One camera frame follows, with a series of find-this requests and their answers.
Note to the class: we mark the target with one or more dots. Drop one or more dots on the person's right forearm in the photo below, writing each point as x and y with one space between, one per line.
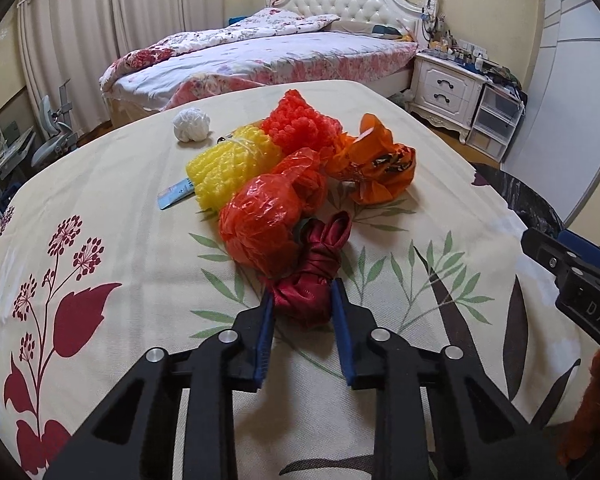
597 400

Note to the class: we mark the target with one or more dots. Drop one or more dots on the grey desk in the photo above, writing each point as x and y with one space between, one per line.
5 160

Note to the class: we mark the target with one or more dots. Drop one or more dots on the white nightstand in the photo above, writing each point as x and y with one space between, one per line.
445 90

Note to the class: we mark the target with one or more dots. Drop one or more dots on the teal pillow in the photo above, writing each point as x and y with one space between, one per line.
387 31

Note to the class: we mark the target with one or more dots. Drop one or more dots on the red foam net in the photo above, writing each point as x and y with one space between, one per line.
300 120

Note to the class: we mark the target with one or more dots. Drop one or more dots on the clutter of small bottles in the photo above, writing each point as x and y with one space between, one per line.
460 52

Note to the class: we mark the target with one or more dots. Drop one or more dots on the plastic drawer unit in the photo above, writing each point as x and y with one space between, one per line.
495 120

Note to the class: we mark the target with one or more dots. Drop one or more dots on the white bed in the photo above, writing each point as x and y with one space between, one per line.
330 60

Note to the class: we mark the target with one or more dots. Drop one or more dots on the red plastic bag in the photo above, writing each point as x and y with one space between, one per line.
260 215

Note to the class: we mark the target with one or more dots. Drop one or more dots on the orange plastic bag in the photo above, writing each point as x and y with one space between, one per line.
375 160

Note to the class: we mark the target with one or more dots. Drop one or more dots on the bin with black bag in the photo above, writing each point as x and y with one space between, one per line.
520 195

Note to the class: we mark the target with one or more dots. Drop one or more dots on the maroon plastic bag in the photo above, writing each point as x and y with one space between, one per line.
305 280

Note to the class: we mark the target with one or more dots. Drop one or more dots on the floral quilt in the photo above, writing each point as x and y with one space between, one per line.
220 37

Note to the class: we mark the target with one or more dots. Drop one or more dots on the grey desk chair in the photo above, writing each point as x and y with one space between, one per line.
55 125

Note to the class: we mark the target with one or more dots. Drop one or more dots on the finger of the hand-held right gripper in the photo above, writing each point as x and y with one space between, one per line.
542 250
585 247

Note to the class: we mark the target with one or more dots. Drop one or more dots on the white wardrobe door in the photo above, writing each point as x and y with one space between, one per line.
570 85

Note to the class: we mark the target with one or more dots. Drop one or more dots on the yellow foam net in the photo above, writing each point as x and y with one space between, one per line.
230 165

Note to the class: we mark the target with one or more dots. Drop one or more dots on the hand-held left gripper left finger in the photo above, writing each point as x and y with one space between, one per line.
264 345

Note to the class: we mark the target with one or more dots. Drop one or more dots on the white curtain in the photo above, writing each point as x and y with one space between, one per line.
130 20

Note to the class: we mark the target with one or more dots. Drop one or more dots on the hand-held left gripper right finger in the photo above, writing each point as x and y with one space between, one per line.
343 345

